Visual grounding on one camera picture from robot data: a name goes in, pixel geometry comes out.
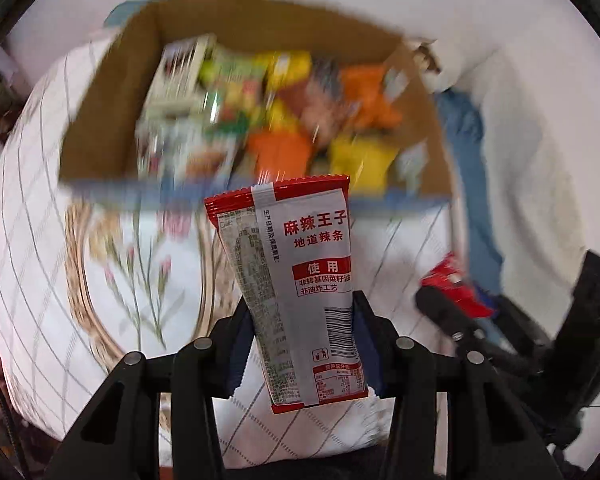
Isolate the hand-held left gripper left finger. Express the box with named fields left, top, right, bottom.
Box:
left=44, top=297, right=256, bottom=480

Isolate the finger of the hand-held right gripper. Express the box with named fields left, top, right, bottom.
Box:
left=482, top=295, right=556, bottom=356
left=415, top=286, right=531, bottom=373

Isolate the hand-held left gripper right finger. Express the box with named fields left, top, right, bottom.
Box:
left=352, top=291, right=563, bottom=480

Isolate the red and white snack packet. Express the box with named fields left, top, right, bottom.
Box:
left=204, top=174, right=371, bottom=415

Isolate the beige snack packet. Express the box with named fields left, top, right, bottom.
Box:
left=136, top=119, right=242, bottom=182

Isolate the brown cardboard box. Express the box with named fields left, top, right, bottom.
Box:
left=59, top=0, right=453, bottom=201

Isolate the blue bed sheet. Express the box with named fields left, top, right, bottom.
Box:
left=435, top=87, right=503, bottom=296

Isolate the white textured bedspread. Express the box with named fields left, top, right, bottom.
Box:
left=460, top=45, right=600, bottom=301

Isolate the white quilted mattress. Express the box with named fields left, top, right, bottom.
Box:
left=0, top=30, right=468, bottom=453

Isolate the green snack packet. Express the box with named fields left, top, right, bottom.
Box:
left=205, top=52, right=268, bottom=128

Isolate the small yellow snack packet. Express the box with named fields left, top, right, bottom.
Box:
left=269, top=51, right=313, bottom=89

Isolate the blue pillow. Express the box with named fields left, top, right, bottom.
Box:
left=104, top=0, right=251, bottom=28

